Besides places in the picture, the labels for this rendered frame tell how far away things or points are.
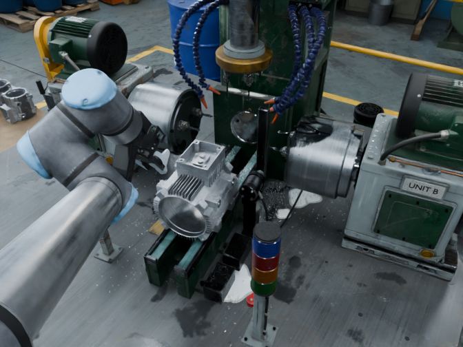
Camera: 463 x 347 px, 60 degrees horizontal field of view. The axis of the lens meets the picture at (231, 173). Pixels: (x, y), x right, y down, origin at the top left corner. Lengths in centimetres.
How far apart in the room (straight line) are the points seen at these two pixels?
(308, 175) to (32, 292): 97
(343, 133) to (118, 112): 70
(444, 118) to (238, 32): 61
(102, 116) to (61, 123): 7
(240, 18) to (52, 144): 68
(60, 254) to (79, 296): 84
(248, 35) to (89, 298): 91
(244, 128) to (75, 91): 84
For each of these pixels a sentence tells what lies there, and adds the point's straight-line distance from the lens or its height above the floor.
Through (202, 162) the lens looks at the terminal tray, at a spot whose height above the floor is 113.
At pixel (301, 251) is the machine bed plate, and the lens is 137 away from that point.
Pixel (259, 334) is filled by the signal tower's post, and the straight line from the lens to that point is 114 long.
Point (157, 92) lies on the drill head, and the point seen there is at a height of 116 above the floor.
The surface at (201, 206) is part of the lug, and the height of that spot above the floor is 108.
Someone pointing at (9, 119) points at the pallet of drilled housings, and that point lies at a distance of 361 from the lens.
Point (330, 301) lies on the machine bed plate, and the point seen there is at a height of 80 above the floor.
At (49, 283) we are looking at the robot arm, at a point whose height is 150.
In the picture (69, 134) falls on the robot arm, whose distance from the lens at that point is 80.
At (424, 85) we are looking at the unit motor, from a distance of 116.
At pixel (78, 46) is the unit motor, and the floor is 129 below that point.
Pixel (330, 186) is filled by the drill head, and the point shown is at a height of 103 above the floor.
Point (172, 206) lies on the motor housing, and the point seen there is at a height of 98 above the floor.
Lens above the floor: 184
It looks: 39 degrees down
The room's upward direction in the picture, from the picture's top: 1 degrees counter-clockwise
